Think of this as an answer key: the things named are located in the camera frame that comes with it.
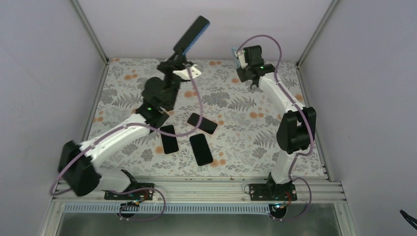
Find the perforated cable duct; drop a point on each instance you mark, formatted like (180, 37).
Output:
(169, 208)

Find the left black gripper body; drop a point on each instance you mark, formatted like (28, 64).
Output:
(163, 67)

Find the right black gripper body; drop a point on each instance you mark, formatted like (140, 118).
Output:
(244, 77)

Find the aluminium rail frame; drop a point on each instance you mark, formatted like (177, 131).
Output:
(235, 190)

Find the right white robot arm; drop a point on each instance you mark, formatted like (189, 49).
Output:
(296, 132)

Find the black object at corner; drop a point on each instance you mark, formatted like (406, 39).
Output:
(411, 220)

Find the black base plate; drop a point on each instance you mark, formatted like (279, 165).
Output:
(134, 192)
(274, 192)

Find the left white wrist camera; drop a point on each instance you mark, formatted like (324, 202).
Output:
(190, 72)

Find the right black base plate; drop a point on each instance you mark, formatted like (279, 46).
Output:
(274, 192)

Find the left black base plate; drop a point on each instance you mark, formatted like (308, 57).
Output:
(134, 192)

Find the black phone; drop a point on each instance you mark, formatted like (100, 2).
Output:
(201, 149)

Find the blue smartphone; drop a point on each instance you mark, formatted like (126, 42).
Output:
(191, 35)

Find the light blue phone case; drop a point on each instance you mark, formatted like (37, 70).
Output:
(235, 57)

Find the phone in pink case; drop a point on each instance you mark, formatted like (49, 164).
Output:
(206, 125)

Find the floral patterned mat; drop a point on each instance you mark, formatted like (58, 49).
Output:
(243, 145)

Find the phone in peach case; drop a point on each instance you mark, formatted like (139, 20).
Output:
(170, 144)

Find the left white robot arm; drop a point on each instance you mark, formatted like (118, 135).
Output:
(79, 164)

